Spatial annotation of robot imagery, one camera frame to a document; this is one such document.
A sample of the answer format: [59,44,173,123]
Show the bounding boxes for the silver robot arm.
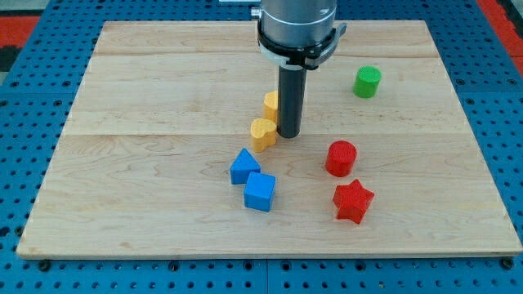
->
[257,0,346,70]

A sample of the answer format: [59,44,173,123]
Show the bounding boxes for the blue triangle block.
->
[230,149,261,185]

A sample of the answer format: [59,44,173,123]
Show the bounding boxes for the yellow heart block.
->
[250,118,277,153]

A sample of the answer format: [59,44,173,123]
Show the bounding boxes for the yellow block behind pointer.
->
[263,91,279,124]

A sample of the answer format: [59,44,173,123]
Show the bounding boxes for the blue cube block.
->
[244,171,276,212]

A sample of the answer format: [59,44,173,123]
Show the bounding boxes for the black cylindrical pointer tool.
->
[277,67,306,139]

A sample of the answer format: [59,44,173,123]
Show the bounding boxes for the red cylinder block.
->
[325,140,357,177]

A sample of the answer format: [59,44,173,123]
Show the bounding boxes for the red star block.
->
[333,179,375,224]

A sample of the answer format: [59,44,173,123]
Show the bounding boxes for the wooden board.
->
[17,20,522,260]

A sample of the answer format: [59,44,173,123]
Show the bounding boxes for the green cylinder block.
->
[352,65,382,98]

